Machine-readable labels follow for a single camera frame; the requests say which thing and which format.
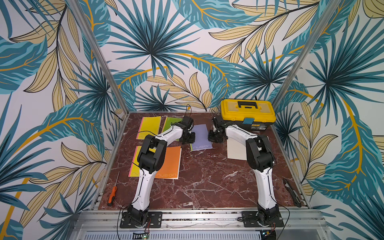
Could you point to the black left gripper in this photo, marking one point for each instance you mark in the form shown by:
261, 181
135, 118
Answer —
191, 141

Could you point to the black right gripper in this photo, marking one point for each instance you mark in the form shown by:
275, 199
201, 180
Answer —
215, 136

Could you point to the green cover notebook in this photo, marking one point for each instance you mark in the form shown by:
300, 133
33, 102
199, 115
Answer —
169, 121

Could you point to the orange cover notebook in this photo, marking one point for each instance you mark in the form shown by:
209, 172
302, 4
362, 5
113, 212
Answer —
171, 167

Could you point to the yellow notebook pink spine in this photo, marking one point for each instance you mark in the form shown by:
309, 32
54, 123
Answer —
149, 126

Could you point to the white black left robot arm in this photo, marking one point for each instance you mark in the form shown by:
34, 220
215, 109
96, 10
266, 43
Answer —
150, 160

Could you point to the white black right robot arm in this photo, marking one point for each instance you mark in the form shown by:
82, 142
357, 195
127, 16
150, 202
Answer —
261, 160

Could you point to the yellow black toolbox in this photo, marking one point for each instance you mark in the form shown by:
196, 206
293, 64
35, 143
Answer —
250, 115

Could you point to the black utility knife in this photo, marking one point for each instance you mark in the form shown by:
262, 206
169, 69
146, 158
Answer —
293, 194

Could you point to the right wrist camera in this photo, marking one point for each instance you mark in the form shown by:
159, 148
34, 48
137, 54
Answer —
218, 122

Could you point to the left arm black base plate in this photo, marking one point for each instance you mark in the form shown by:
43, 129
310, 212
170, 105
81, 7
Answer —
154, 221

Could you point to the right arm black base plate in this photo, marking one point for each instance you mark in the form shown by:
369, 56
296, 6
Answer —
253, 219

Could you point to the orange handled screwdriver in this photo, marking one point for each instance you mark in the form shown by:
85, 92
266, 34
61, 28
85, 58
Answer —
112, 196

